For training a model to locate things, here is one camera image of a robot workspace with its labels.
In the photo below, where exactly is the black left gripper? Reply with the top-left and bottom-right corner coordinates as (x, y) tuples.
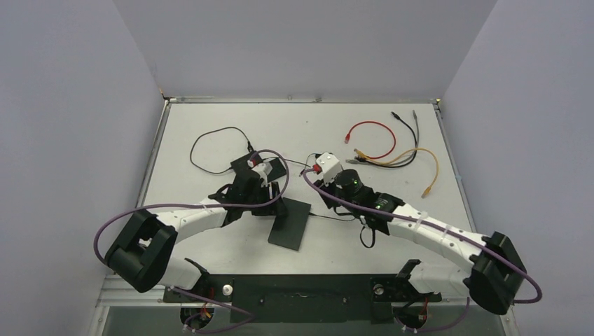
(242, 182), (286, 216)

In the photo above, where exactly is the black power plug cable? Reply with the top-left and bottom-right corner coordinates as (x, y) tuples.
(278, 153), (368, 223)

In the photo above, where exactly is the black network switch box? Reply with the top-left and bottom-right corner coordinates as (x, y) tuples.
(268, 198), (311, 251)

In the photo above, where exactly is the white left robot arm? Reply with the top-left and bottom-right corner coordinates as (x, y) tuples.
(103, 169), (288, 301)

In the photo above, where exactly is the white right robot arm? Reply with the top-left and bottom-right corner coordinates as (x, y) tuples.
(304, 169), (542, 315)

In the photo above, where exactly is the black ribbed power adapter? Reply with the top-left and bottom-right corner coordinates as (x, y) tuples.
(265, 157), (286, 181)

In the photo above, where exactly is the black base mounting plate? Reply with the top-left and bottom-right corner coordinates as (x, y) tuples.
(163, 274), (442, 324)

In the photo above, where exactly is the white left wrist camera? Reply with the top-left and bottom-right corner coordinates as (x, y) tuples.
(247, 159), (272, 187)

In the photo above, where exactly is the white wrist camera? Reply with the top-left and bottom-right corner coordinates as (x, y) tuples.
(315, 152), (343, 186)
(247, 159), (272, 187)

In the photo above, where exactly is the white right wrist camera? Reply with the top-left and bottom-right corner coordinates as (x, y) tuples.
(315, 152), (343, 186)

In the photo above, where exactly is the black adapter mains cable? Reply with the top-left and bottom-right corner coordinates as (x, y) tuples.
(189, 127), (254, 175)

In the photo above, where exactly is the red ethernet cable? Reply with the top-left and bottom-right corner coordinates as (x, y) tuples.
(343, 121), (397, 160)

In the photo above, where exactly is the orange ethernet cable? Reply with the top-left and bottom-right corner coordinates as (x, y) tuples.
(353, 146), (439, 199)

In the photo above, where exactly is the grey ethernet cable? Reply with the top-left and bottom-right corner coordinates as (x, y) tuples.
(346, 110), (420, 167)

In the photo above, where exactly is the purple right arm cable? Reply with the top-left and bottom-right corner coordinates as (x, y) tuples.
(301, 167), (544, 334)

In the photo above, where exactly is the aluminium frame rail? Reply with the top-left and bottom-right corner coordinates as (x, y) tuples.
(95, 273), (516, 308)

